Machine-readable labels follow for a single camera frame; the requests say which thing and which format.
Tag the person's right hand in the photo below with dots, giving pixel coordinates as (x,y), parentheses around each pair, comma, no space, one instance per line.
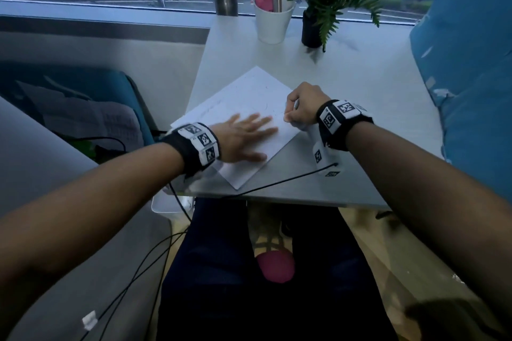
(308,103)

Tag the person's left hand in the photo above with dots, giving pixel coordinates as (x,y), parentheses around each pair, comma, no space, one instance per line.
(240,141)

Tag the white paper sheet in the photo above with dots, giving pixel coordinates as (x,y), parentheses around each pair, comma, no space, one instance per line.
(240,93)

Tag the person's right forearm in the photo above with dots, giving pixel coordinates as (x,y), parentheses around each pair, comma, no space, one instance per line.
(432,201)

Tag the person's left forearm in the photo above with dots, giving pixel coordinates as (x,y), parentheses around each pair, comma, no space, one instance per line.
(80,225)

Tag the person's dark trousers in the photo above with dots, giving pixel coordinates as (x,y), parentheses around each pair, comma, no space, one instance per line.
(216,292)

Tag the grey printed paper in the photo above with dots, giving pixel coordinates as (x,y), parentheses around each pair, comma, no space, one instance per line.
(80,117)

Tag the green potted fern black pot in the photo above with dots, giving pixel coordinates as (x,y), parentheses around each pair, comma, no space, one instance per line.
(312,33)

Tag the white cup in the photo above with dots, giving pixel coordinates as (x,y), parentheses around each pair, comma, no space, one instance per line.
(274,27)

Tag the white plastic bin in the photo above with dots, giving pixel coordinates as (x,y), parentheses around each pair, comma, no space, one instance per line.
(168,205)

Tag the pink slipper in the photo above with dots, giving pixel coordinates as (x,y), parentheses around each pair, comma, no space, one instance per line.
(276,266)

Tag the teal chair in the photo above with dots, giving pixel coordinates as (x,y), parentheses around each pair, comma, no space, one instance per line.
(112,81)

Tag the blue patterned cushion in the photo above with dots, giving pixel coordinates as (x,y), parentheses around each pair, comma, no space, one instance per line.
(468,73)

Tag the black right wrist camera band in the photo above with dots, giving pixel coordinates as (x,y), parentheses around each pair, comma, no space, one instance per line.
(340,125)

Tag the black wrist camera band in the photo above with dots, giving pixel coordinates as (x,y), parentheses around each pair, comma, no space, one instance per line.
(340,125)
(192,149)

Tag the black left wrist camera band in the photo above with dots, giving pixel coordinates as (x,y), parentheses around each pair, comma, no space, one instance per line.
(192,149)

